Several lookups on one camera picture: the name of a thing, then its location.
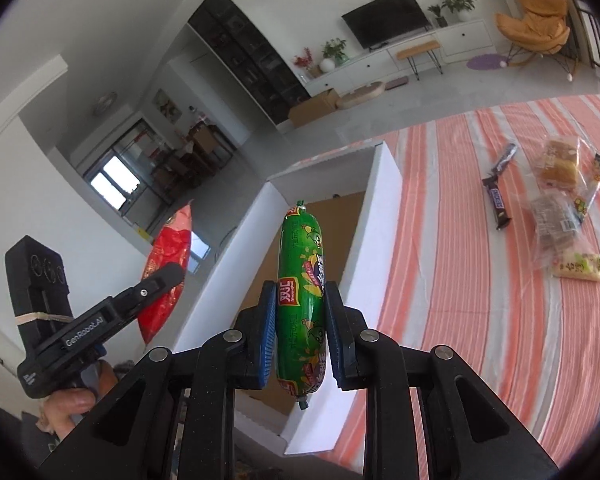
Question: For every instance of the silver purple snack bar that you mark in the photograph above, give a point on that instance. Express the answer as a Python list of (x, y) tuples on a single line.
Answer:
[(505, 158)]

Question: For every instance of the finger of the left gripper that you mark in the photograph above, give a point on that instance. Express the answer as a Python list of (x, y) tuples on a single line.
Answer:
[(152, 282)]

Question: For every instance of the large green potted plant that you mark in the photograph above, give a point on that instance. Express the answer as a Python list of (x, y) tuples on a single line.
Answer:
[(461, 8)]

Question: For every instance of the round beige floor cushion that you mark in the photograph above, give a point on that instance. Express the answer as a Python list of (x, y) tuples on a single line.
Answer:
[(361, 95)]

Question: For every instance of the wooden bench stool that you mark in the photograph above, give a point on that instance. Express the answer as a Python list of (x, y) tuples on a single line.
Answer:
[(429, 48)]

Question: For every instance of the small potted plant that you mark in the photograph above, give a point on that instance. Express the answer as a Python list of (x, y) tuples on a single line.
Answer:
[(437, 12)]

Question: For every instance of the dark chocolate bar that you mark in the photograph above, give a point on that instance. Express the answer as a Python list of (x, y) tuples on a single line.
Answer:
[(502, 218)]

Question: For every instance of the orange lounge chair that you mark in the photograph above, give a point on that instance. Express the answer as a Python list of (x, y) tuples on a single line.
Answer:
[(542, 31)]

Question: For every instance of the clear brown cake bag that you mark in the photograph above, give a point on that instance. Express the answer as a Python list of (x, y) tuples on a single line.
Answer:
[(557, 228)]

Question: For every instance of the green sausage snack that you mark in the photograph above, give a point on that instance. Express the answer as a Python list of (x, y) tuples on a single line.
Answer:
[(300, 311)]

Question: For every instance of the purple floor mat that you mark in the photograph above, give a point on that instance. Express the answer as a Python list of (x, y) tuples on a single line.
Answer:
[(488, 61)]

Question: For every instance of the brown cardboard box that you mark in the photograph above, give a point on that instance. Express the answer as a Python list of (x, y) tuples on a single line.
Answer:
[(315, 108)]

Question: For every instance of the red flower arrangement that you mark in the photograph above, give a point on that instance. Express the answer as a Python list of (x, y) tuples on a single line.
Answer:
[(305, 62)]

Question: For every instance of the yellow rice cracker pack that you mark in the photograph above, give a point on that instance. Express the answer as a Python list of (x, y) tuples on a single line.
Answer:
[(584, 266)]

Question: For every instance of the dining table with chairs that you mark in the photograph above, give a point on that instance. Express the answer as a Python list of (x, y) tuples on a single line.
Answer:
[(206, 150)]

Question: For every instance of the striped orange grey tablecloth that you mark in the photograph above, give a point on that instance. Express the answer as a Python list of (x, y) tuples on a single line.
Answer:
[(456, 279)]

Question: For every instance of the long black green snack pack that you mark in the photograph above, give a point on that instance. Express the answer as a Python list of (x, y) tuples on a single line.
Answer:
[(585, 198)]

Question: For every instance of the white tv cabinet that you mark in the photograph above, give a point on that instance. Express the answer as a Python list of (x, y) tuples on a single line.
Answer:
[(459, 42)]

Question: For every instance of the clear yellow bread bag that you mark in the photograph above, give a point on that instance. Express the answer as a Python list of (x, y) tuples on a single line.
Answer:
[(558, 165)]

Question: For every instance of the black television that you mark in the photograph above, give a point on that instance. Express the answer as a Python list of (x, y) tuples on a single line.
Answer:
[(380, 21)]

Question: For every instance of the green plant white vase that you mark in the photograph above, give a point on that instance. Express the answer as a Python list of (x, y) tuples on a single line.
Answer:
[(334, 55)]

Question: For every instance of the black display cabinet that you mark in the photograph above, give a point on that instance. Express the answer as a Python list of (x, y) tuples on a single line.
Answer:
[(250, 57)]

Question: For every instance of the red snack packet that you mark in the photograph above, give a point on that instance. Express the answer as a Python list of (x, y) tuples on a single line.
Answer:
[(168, 260)]

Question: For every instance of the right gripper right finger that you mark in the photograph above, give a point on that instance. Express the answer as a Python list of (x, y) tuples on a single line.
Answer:
[(426, 409)]

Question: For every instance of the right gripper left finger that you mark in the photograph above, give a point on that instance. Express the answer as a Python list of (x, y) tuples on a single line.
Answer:
[(173, 414)]

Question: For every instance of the white cardboard box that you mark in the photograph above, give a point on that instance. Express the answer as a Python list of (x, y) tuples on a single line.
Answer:
[(355, 194)]

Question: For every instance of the person left hand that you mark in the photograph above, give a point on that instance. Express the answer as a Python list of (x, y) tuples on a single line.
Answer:
[(57, 411)]

